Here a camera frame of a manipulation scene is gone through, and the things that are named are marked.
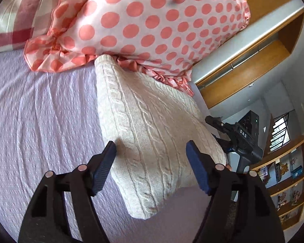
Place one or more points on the lavender bed sheet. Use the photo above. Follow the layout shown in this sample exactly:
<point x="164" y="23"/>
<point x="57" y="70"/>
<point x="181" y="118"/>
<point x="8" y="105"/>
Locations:
<point x="40" y="121"/>

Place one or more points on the red and white checked pillow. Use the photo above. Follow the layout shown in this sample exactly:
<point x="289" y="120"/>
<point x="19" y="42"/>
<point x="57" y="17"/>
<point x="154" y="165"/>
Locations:
<point x="22" y="17"/>

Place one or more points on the wooden wall cabinet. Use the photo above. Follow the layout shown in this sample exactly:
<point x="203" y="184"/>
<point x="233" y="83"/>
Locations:
<point x="255" y="63"/>

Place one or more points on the barred window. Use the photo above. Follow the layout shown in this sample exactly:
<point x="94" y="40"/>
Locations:
<point x="281" y="131"/>

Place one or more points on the wooden bookshelf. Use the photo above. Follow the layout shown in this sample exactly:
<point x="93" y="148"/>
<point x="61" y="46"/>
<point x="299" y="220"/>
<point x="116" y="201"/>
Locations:
<point x="286" y="182"/>

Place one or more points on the blue box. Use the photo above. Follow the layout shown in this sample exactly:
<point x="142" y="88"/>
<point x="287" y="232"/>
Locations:
<point x="298" y="173"/>

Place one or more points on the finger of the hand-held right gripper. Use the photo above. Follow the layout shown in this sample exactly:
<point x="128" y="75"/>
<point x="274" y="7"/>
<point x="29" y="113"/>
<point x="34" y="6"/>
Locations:
<point x="224" y="145"/>
<point x="219" y="124"/>

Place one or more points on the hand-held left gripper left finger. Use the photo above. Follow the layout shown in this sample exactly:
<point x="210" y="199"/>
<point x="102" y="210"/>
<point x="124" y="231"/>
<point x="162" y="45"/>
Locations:
<point x="104" y="167"/>

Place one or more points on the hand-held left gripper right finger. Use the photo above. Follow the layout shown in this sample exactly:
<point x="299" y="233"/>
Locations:
<point x="198" y="167"/>

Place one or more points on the pink polka dot pillow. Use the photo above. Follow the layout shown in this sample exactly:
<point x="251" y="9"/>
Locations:
<point x="152" y="25"/>

